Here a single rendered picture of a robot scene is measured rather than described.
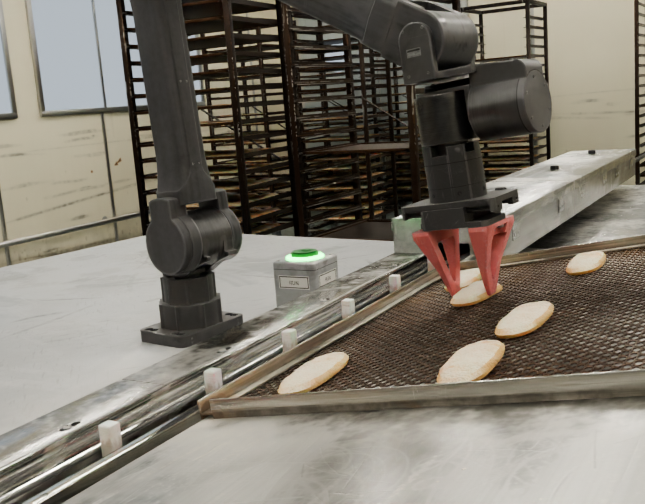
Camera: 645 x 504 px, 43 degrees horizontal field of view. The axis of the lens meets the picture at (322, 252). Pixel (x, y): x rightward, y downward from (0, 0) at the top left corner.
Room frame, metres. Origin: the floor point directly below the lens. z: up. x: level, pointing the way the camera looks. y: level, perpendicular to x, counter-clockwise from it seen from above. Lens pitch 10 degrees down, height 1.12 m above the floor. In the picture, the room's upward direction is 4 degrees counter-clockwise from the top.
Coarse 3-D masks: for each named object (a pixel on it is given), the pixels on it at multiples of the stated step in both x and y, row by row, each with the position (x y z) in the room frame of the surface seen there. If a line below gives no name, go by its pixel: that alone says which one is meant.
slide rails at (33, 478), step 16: (416, 272) 1.23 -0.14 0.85; (384, 288) 1.14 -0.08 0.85; (320, 320) 0.99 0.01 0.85; (336, 320) 0.99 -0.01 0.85; (304, 336) 0.93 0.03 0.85; (256, 352) 0.87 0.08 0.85; (272, 352) 0.87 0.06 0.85; (224, 368) 0.83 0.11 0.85; (240, 368) 0.82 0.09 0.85; (176, 400) 0.74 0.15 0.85; (192, 400) 0.75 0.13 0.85; (144, 416) 0.70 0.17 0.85; (160, 416) 0.71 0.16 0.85; (176, 416) 0.70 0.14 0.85; (128, 432) 0.67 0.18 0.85; (80, 448) 0.64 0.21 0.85; (96, 448) 0.64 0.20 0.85; (48, 464) 0.61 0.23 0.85; (64, 464) 0.61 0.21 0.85; (16, 480) 0.59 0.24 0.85; (32, 480) 0.59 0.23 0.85; (0, 496) 0.56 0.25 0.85; (16, 496) 0.57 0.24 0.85
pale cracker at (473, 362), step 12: (468, 348) 0.58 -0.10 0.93; (480, 348) 0.57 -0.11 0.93; (492, 348) 0.57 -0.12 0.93; (504, 348) 0.58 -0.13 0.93; (456, 360) 0.55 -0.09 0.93; (468, 360) 0.54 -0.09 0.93; (480, 360) 0.54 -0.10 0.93; (492, 360) 0.55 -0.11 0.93; (444, 372) 0.54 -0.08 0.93; (456, 372) 0.53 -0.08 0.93; (468, 372) 0.53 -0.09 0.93; (480, 372) 0.53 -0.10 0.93
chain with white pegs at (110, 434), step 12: (396, 276) 1.12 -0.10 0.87; (396, 288) 1.12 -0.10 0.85; (348, 300) 1.00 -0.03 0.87; (348, 312) 1.00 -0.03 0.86; (288, 336) 0.88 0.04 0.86; (288, 348) 0.88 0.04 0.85; (204, 372) 0.76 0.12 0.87; (216, 372) 0.76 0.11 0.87; (216, 384) 0.76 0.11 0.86; (108, 420) 0.65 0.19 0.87; (108, 432) 0.63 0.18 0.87; (120, 432) 0.64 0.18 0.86; (108, 444) 0.63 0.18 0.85; (120, 444) 0.64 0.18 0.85
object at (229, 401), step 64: (512, 256) 0.98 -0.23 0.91; (640, 256) 0.85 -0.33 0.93; (384, 320) 0.82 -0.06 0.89; (448, 320) 0.74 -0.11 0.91; (576, 320) 0.64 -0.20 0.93; (640, 320) 0.59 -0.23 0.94; (256, 384) 0.65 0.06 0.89; (384, 384) 0.57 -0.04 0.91; (448, 384) 0.49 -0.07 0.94; (512, 384) 0.47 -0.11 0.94; (576, 384) 0.45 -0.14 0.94; (640, 384) 0.44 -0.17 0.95
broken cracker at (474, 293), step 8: (464, 288) 0.82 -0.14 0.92; (472, 288) 0.81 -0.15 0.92; (480, 288) 0.81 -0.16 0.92; (456, 296) 0.80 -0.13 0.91; (464, 296) 0.79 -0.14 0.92; (472, 296) 0.79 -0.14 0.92; (480, 296) 0.79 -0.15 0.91; (488, 296) 0.80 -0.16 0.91; (456, 304) 0.79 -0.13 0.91; (464, 304) 0.78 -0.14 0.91; (472, 304) 0.79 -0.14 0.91
